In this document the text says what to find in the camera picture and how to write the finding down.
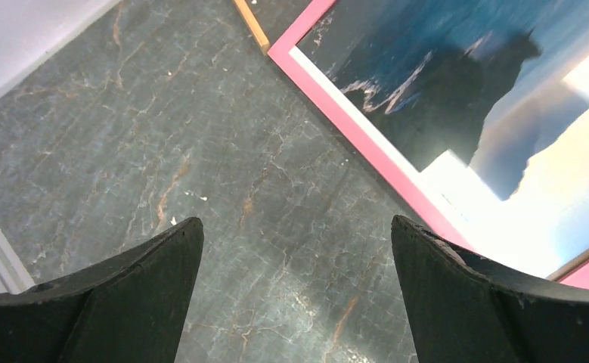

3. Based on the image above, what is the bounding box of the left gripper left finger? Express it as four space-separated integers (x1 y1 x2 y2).
0 217 204 362

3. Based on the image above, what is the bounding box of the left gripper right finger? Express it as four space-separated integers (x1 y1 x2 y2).
391 216 589 362

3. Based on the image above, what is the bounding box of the wooden clothes rack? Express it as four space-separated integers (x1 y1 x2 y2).
233 0 271 56

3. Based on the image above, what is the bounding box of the pink wooden picture frame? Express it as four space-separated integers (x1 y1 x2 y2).
267 0 589 290

